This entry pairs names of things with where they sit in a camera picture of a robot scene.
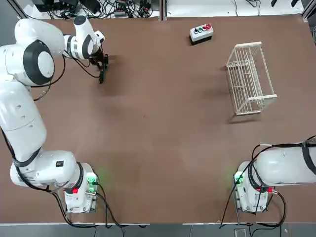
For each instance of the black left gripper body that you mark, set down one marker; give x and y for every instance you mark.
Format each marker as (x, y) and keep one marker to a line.
(96, 58)

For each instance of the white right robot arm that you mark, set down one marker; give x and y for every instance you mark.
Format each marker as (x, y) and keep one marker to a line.
(284, 168)

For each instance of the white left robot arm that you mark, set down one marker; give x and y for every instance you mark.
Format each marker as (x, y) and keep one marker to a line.
(24, 123)

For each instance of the white push-button control box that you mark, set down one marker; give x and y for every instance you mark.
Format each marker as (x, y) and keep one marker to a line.
(200, 37)

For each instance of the black power adapter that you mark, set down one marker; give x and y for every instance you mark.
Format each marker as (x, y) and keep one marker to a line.
(274, 2)
(293, 2)

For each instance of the aluminium frame post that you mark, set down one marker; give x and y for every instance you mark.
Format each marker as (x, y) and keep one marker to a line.
(309, 11)
(18, 10)
(163, 10)

